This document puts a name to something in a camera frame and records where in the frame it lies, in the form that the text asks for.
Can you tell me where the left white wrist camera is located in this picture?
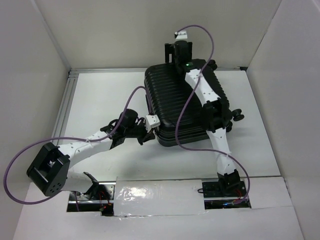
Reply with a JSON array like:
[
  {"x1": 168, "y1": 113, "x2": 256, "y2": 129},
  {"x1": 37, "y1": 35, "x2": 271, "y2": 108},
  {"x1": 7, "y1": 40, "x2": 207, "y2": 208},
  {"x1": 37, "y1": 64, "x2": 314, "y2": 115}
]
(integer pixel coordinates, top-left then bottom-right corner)
[{"x1": 145, "y1": 114, "x2": 161, "y2": 132}]

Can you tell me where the black hard-shell suitcase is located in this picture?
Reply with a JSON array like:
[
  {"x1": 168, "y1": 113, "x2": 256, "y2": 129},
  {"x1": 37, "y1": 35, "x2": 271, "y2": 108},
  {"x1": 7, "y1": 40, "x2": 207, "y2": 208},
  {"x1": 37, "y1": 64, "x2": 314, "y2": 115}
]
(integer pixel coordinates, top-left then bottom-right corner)
[{"x1": 143, "y1": 58, "x2": 245, "y2": 147}]

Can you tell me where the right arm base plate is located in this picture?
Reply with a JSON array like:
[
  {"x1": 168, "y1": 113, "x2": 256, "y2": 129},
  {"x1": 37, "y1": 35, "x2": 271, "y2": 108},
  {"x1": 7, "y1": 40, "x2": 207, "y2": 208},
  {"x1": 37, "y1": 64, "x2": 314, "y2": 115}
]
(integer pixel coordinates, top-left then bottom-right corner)
[{"x1": 197, "y1": 181, "x2": 251, "y2": 210}]

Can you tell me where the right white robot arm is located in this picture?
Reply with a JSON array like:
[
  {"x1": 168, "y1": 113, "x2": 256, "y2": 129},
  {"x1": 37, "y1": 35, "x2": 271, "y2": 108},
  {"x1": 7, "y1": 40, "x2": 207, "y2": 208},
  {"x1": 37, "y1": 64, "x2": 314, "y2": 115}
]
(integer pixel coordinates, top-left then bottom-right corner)
[{"x1": 164, "y1": 40, "x2": 244, "y2": 196}]

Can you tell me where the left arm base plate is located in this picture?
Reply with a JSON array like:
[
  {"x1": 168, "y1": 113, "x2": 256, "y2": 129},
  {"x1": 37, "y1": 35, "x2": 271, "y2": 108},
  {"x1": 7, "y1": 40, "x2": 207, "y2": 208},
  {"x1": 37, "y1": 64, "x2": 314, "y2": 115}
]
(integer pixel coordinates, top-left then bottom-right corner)
[{"x1": 66, "y1": 181, "x2": 116, "y2": 217}]

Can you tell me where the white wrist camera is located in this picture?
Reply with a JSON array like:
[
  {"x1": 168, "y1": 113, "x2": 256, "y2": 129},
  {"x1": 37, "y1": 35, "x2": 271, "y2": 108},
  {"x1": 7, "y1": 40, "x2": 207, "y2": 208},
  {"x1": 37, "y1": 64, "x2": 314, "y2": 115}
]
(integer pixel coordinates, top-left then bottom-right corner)
[
  {"x1": 145, "y1": 114, "x2": 161, "y2": 132},
  {"x1": 174, "y1": 30, "x2": 188, "y2": 42}
]

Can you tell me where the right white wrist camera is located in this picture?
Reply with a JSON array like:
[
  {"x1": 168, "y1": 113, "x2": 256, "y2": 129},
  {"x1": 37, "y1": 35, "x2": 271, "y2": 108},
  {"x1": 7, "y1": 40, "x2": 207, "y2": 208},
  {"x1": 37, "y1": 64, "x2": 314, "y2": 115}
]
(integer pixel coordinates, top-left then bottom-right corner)
[{"x1": 174, "y1": 30, "x2": 188, "y2": 42}]

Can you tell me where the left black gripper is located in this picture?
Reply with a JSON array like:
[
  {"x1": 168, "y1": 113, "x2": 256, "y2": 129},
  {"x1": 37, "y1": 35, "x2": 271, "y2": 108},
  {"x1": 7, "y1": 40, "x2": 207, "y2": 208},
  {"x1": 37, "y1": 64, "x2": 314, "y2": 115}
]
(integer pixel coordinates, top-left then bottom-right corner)
[{"x1": 124, "y1": 118, "x2": 156, "y2": 146}]

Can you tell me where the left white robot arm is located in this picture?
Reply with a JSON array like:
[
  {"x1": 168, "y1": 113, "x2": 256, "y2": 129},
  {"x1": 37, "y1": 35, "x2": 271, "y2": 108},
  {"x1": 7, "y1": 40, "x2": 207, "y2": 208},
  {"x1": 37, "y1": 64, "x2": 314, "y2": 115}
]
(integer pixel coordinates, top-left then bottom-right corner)
[{"x1": 26, "y1": 109, "x2": 160, "y2": 200}]

